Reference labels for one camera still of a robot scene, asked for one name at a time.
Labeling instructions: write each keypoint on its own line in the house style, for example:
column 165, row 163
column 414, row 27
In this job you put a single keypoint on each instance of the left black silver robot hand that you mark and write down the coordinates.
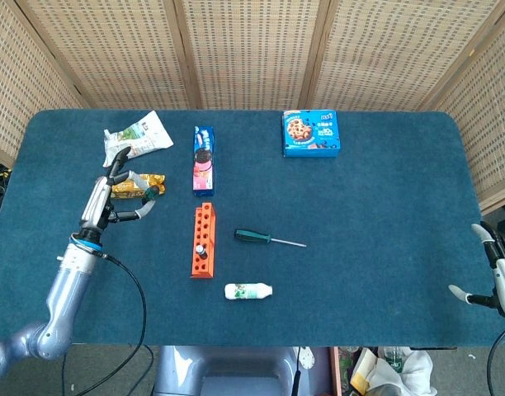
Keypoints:
column 97, row 202

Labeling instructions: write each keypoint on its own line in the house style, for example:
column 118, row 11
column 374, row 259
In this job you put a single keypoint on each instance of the small green black screwdriver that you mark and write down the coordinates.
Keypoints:
column 151, row 192

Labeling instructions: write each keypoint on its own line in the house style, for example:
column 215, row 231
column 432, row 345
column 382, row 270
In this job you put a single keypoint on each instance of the black silver knurled screwdriver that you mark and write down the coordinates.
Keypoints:
column 200, row 250

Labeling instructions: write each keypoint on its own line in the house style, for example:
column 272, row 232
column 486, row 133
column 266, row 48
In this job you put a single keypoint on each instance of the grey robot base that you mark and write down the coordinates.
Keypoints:
column 236, row 371

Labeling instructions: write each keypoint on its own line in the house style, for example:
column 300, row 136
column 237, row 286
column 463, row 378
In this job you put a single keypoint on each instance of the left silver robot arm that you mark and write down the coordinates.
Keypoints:
column 67, row 288

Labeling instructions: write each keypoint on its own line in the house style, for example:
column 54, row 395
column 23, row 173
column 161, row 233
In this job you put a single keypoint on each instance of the orange drill bit holder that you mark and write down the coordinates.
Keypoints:
column 211, row 247

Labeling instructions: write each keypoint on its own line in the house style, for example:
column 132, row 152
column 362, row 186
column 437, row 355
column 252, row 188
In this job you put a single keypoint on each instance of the gold foil cracker packet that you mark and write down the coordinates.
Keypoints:
column 126, row 191

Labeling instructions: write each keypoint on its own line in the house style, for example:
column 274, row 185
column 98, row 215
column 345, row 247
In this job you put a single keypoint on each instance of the white crumpled snack bag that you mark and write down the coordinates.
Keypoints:
column 145, row 134

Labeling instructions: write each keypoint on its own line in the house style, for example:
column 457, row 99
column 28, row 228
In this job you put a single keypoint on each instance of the blue pink sandwich cookie box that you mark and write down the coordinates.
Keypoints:
column 203, row 165

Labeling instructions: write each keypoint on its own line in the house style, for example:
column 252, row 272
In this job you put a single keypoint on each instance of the white plastic bag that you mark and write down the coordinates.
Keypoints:
column 409, row 371

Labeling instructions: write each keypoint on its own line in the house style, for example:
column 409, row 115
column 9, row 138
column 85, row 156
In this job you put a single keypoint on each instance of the blue carpet table cover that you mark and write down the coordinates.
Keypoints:
column 360, row 247

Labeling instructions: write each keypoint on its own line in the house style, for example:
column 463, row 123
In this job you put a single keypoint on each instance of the large green black screwdriver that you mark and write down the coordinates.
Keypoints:
column 252, row 236

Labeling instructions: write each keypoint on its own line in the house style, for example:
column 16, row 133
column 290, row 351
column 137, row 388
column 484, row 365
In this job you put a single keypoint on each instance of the white green-label plastic bottle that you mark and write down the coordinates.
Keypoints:
column 246, row 291

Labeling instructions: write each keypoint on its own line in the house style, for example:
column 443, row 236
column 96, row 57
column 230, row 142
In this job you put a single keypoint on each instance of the brown wooden crate edge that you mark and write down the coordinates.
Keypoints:
column 336, row 371

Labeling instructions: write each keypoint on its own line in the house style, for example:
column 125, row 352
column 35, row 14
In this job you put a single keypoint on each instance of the woven wooden folding screen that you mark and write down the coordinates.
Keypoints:
column 252, row 53

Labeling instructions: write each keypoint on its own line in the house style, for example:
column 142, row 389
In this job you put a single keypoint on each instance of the white perforated plate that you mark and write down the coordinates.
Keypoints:
column 306, row 358

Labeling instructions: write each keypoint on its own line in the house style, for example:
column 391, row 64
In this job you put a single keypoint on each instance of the blue chocolate cookie box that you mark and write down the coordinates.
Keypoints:
column 310, row 140

